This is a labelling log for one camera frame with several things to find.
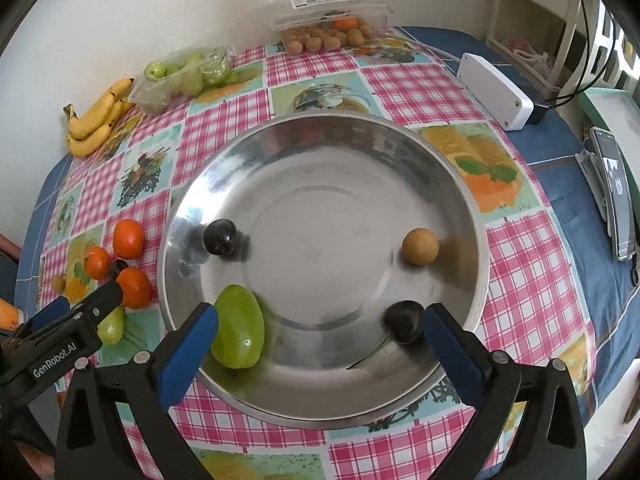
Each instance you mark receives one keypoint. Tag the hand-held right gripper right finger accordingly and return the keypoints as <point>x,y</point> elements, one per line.
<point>450,352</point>

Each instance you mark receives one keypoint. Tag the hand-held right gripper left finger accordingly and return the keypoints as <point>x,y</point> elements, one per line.
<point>187,355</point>

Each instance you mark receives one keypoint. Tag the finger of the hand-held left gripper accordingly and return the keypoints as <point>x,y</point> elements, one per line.
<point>50,312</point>
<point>102,302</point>

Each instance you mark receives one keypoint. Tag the light green apple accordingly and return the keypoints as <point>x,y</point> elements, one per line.
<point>112,331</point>

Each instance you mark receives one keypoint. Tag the brown longan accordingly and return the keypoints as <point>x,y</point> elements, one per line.
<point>420,246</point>
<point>58,283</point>

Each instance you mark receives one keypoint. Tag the orange mandarin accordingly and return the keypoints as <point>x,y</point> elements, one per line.
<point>128,237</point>
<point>97,262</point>
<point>135,289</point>

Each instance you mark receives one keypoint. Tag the dark plum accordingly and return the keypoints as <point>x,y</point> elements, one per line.
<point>220,237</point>
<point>119,266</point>

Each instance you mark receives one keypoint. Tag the dark cherry with stem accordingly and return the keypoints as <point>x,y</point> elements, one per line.
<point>402,321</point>

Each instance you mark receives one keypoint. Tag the green mango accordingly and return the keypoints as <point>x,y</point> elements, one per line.
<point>240,327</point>

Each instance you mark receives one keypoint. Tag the round metal bowl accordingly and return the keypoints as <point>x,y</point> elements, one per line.
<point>325,210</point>

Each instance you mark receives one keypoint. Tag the clear pack of green fruits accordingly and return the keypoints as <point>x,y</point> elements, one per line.
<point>185,77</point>

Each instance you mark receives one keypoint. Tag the orange bottle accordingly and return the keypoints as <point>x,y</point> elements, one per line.
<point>7,315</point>

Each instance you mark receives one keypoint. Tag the pink plaid fruit-print tablecloth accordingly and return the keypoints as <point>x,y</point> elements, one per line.
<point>525,285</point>

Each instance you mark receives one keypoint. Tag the yellow banana bunch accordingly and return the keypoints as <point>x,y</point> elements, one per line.
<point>90,135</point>

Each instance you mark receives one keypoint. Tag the grey phone stand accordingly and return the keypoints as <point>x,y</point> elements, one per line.
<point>592,180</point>

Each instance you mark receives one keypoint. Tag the grey phone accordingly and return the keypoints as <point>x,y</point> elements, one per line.
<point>617,195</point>

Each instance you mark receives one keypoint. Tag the black plug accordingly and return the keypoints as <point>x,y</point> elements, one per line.
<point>540,112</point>

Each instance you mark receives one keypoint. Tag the white plastic box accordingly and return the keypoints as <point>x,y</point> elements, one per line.
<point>495,90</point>

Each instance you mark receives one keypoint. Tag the green flat box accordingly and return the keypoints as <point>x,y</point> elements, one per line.
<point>615,105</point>

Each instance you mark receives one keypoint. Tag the clear plastic box of longans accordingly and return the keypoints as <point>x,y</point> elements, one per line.
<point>325,37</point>

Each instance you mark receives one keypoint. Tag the white lattice rack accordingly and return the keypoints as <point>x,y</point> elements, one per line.
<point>600,45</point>

